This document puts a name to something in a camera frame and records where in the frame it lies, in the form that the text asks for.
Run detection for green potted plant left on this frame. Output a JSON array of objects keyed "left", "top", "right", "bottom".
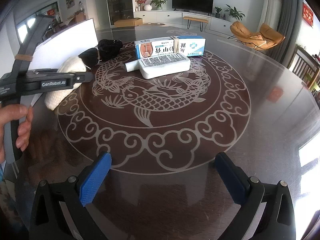
[{"left": 150, "top": 0, "right": 167, "bottom": 10}]

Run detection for grey curtain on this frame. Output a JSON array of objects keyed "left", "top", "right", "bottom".
[{"left": 268, "top": 0, "right": 303, "bottom": 67}]

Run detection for red flower vase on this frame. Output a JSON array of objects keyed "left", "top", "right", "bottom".
[{"left": 135, "top": 0, "right": 147, "bottom": 11}]

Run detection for wooden bench hairpin legs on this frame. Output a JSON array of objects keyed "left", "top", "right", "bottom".
[{"left": 183, "top": 16, "right": 209, "bottom": 32}]

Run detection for black fuzzy cloth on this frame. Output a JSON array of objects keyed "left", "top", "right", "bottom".
[{"left": 78, "top": 39, "right": 123, "bottom": 68}]

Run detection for black flat television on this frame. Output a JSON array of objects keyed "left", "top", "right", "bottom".
[{"left": 172, "top": 0, "right": 214, "bottom": 14}]

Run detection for white text-printed box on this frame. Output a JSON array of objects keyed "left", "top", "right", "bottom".
[{"left": 125, "top": 53, "right": 191, "bottom": 80}]

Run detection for green potted plant right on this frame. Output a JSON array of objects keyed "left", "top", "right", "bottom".
[{"left": 224, "top": 4, "right": 246, "bottom": 22}]

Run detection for green potted plant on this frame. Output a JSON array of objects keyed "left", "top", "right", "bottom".
[
  {"left": 150, "top": 0, "right": 167, "bottom": 10},
  {"left": 224, "top": 4, "right": 246, "bottom": 22}
]

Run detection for brown cardboard carton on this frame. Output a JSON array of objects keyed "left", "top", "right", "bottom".
[{"left": 114, "top": 18, "right": 143, "bottom": 28}]

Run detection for orange lounge chair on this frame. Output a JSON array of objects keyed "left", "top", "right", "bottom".
[{"left": 230, "top": 21, "right": 285, "bottom": 51}]

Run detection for blue white medicine box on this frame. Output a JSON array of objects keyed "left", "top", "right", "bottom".
[{"left": 134, "top": 36, "right": 206, "bottom": 59}]

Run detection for white low tv cabinet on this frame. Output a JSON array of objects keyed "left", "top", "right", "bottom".
[{"left": 133, "top": 10, "right": 232, "bottom": 35}]

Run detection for white cardboard sorting box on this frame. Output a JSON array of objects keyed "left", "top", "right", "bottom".
[{"left": 29, "top": 19, "right": 99, "bottom": 73}]

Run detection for dark wooden chair right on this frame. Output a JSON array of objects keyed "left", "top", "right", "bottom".
[{"left": 288, "top": 45, "right": 319, "bottom": 94}]

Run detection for left hand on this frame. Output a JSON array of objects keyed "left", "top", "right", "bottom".
[{"left": 1, "top": 104, "right": 33, "bottom": 164}]

